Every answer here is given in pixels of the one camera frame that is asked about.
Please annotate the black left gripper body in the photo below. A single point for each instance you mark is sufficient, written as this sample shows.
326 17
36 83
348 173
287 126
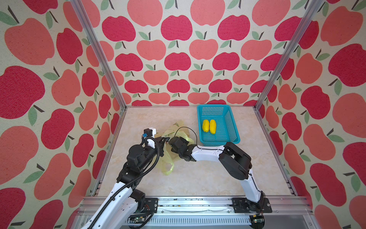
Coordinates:
159 147

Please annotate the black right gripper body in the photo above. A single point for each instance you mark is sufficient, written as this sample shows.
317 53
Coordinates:
184 141

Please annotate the yellow toy banana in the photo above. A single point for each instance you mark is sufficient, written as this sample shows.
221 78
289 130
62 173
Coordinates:
206 126
212 127

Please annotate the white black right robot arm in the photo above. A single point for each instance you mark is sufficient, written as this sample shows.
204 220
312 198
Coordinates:
236 162

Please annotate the turquoise plastic basket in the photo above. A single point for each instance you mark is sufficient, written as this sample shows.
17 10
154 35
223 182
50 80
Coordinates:
226 130

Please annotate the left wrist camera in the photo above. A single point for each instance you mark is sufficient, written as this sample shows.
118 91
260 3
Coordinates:
148 134

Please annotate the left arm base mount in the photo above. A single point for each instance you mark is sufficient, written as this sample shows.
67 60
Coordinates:
144 204

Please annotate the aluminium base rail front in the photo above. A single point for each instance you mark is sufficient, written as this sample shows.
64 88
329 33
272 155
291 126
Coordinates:
211 212

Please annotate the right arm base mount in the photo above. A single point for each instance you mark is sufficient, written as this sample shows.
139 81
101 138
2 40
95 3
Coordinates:
243 205

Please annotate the aluminium post left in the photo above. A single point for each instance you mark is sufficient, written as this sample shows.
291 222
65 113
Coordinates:
98 50

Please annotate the aluminium post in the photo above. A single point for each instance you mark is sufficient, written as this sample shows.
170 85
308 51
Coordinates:
298 34
98 50

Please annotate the aluminium post right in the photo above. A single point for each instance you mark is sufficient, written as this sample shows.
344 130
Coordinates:
298 34

